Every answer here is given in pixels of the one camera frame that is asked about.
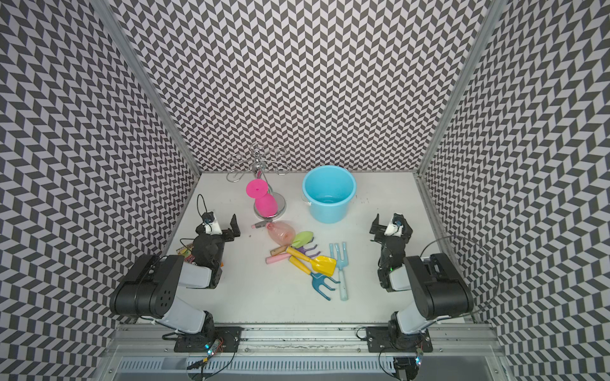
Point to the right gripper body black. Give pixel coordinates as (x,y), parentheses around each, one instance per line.
(380,237)

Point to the blue rake yellow handle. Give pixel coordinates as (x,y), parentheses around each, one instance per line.
(317,279)

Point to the aluminium front rail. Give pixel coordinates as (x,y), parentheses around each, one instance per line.
(306,351)

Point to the chrome wire glass rack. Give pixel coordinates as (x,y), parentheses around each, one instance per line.
(258,160)

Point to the clear pink plastic glass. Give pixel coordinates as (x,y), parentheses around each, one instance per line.
(280,232)

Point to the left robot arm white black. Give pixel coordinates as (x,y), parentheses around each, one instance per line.
(149,289)

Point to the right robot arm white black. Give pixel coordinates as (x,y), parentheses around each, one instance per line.
(437,287)

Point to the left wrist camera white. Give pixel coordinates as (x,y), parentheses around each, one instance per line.
(209,217)

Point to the orange candy bag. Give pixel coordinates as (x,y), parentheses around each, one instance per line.
(186,252)

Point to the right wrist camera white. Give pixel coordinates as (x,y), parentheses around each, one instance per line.
(392,230)

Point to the turquoise plastic bucket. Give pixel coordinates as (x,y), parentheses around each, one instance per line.
(328,190)

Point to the yellow toy shovel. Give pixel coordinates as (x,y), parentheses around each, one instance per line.
(321,264)

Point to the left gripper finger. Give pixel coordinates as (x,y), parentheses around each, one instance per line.
(204,228)
(234,226)

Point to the purple rake pink handle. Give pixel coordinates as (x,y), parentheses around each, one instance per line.
(311,252)

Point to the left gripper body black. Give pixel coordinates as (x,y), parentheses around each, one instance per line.
(227,236)

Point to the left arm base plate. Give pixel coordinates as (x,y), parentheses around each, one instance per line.
(229,337)

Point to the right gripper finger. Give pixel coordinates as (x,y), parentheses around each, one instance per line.
(404,227)
(375,226)

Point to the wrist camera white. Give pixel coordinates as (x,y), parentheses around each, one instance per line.
(209,217)
(392,230)

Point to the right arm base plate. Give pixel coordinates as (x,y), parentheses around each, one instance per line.
(381,338)

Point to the light blue toy fork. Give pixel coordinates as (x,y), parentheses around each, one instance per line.
(340,254)

